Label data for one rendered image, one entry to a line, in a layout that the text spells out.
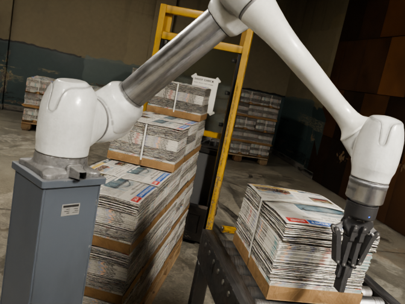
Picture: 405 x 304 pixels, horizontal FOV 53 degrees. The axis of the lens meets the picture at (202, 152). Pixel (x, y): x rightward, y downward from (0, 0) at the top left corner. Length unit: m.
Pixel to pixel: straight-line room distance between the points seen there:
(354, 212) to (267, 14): 0.52
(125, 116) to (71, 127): 0.21
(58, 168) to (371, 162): 0.83
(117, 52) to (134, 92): 7.30
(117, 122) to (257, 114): 6.14
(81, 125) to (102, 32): 7.46
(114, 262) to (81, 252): 0.42
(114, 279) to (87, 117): 0.80
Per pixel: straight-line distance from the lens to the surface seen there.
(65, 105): 1.20
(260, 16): 1.05
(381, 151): 1.01
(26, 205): 1.30
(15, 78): 8.85
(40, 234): 1.26
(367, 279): 1.56
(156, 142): 2.17
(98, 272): 1.81
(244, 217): 1.41
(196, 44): 1.26
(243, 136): 7.38
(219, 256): 1.37
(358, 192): 1.03
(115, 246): 1.73
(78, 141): 1.22
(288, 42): 1.05
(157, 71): 1.29
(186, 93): 2.72
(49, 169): 1.22
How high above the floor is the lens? 1.35
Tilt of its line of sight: 10 degrees down
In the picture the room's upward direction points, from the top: 11 degrees clockwise
